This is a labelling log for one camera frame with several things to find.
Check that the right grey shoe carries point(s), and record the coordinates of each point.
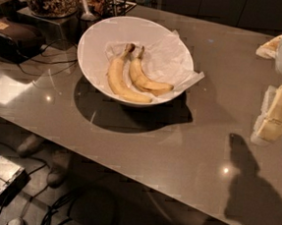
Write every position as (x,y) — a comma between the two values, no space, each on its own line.
(59,169)

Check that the black wire basket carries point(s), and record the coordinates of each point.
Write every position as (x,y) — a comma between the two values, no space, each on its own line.
(120,8)

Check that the white ceramic bowl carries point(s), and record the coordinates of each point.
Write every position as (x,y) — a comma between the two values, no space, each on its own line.
(92,46)

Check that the metal scoop spoon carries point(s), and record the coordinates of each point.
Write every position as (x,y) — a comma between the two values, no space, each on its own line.
(87,15)

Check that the white paper liner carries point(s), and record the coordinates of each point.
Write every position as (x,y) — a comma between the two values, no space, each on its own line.
(166,60)

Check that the left grey shoe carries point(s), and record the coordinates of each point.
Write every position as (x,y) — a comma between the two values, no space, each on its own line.
(30,145)

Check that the metal stand block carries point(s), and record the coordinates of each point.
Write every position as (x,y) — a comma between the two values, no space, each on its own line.
(59,33)

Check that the yellow banana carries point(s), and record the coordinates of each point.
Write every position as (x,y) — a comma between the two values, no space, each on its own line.
(141,81)
(116,81)

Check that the black device on table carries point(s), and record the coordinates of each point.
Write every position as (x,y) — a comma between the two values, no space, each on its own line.
(19,42)

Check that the grey shoe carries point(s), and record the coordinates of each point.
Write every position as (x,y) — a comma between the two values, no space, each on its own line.
(59,169)
(30,145)

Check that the silver electronics box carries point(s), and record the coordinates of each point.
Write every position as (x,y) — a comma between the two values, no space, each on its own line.
(13,178)

